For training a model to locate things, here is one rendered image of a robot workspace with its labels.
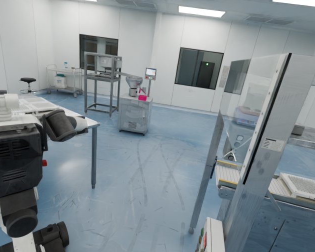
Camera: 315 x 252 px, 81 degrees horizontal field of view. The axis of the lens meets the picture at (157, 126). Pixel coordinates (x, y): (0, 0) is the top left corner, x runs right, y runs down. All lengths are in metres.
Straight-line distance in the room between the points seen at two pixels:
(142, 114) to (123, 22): 3.73
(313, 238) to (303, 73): 1.48
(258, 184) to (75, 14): 7.14
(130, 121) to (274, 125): 3.50
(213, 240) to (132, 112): 3.35
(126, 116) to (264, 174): 3.48
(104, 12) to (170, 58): 2.50
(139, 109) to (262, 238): 2.87
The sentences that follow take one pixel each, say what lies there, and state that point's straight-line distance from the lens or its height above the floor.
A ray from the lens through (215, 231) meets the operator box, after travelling 0.71.
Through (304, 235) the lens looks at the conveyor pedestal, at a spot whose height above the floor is 0.57.
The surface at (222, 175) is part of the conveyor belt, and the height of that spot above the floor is 0.83.
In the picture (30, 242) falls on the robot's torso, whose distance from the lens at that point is 1.61.
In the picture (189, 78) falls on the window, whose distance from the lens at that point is 6.44.
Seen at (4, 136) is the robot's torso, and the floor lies 1.25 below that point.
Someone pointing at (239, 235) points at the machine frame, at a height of 1.12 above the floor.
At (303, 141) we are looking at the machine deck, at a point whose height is 1.26.
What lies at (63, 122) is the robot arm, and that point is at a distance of 1.05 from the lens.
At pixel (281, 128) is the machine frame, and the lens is 0.54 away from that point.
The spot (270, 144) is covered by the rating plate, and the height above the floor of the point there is 1.43.
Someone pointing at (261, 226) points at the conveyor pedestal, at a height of 0.54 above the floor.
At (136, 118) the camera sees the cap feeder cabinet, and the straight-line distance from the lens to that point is 3.84.
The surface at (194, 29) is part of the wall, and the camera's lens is 6.48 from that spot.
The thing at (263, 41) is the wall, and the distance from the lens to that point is 6.90.
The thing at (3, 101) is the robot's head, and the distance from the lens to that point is 1.02.
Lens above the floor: 1.60
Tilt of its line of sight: 20 degrees down
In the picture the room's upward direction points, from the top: 8 degrees clockwise
